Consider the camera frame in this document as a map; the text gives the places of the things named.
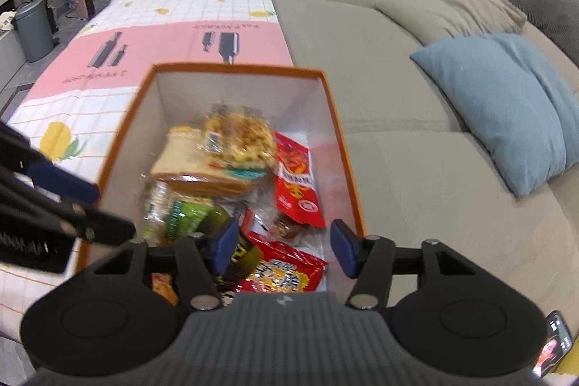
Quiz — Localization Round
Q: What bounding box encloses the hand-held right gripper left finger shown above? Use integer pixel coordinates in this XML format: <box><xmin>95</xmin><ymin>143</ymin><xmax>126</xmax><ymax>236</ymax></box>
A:
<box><xmin>82</xmin><ymin>216</ymin><xmax>241</xmax><ymax>311</ymax></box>

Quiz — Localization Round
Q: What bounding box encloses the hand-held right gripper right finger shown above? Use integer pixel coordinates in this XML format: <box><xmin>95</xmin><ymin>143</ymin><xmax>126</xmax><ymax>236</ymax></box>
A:
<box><xmin>330</xmin><ymin>220</ymin><xmax>494</xmax><ymax>310</ymax></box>

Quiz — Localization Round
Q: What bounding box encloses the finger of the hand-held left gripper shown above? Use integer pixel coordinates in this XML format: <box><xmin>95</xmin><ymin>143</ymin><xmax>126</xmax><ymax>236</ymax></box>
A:
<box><xmin>0</xmin><ymin>121</ymin><xmax>101</xmax><ymax>206</ymax></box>
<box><xmin>0</xmin><ymin>169</ymin><xmax>137</xmax><ymax>247</ymax></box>

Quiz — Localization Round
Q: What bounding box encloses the black yellow snack packet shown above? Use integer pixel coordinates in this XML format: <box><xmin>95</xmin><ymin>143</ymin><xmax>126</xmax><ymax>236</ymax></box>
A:
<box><xmin>216</xmin><ymin>228</ymin><xmax>264</xmax><ymax>284</ymax></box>

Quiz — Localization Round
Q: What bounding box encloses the dark red transparent snack packet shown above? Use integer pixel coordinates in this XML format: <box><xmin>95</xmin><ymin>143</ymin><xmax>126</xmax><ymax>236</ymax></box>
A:
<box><xmin>242</xmin><ymin>203</ymin><xmax>276</xmax><ymax>239</ymax></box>

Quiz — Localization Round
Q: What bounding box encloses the light green snack packet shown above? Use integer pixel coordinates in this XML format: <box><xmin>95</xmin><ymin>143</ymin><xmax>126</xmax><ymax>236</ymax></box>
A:
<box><xmin>165</xmin><ymin>197</ymin><xmax>231</xmax><ymax>243</ymax></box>

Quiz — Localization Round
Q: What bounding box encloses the clear nut snack packet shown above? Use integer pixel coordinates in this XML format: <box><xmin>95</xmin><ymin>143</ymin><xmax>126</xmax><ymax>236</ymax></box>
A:
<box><xmin>144</xmin><ymin>180</ymin><xmax>182</xmax><ymax>243</ymax></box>

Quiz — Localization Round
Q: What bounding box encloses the orange snack packet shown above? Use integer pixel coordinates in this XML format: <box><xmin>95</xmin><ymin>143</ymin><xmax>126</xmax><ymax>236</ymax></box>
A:
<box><xmin>151</xmin><ymin>273</ymin><xmax>180</xmax><ymax>306</ymax></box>

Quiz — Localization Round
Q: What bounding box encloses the sliced bread packet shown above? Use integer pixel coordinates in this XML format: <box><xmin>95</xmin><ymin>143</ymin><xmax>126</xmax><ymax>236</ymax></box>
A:
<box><xmin>150</xmin><ymin>126</ymin><xmax>267</xmax><ymax>200</ymax></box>

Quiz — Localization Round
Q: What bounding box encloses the yellow waffle snack packet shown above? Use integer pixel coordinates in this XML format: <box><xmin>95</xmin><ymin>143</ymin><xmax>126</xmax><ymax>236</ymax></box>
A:
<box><xmin>199</xmin><ymin>105</ymin><xmax>278</xmax><ymax>175</ymax></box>

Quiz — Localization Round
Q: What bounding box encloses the orange cardboard box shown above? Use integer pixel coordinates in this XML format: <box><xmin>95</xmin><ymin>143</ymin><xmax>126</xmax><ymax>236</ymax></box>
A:
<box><xmin>72</xmin><ymin>63</ymin><xmax>367</xmax><ymax>294</ymax></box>

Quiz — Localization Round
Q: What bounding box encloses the beige sofa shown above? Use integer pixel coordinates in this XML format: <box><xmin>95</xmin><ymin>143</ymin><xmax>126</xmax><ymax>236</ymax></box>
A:
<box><xmin>267</xmin><ymin>0</ymin><xmax>579</xmax><ymax>371</ymax></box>

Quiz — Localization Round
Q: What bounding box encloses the white console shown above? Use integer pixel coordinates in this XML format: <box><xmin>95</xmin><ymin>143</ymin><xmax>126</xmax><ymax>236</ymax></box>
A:
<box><xmin>0</xmin><ymin>24</ymin><xmax>25</xmax><ymax>93</ymax></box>

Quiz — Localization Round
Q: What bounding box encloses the grey trash bin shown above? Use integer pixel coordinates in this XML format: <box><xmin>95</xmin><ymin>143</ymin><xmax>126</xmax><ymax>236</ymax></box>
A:
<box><xmin>13</xmin><ymin>0</ymin><xmax>54</xmax><ymax>63</ymax></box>

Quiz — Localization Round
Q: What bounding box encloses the printed pink white tablecloth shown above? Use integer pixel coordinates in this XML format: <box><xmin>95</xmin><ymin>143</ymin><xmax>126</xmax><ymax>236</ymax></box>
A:
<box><xmin>0</xmin><ymin>0</ymin><xmax>295</xmax><ymax>317</ymax></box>

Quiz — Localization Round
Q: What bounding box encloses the pink heater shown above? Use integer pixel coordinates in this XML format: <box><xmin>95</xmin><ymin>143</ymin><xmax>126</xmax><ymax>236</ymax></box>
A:
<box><xmin>75</xmin><ymin>0</ymin><xmax>98</xmax><ymax>20</ymax></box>

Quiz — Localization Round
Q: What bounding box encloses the blue pillow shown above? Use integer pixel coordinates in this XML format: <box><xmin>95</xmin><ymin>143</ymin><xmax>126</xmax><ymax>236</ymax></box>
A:
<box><xmin>409</xmin><ymin>33</ymin><xmax>579</xmax><ymax>199</ymax></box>

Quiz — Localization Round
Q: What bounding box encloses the smartphone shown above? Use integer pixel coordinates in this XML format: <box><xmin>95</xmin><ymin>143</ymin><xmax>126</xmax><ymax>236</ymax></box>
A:
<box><xmin>533</xmin><ymin>310</ymin><xmax>574</xmax><ymax>378</ymax></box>

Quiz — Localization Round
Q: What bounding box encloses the beige cushion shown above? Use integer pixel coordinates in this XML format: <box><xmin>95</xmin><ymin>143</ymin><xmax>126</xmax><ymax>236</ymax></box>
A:
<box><xmin>373</xmin><ymin>0</ymin><xmax>528</xmax><ymax>45</ymax></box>

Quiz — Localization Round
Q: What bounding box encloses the grey cushion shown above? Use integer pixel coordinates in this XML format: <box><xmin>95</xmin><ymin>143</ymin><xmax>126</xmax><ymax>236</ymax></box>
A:
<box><xmin>506</xmin><ymin>0</ymin><xmax>579</xmax><ymax>65</ymax></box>

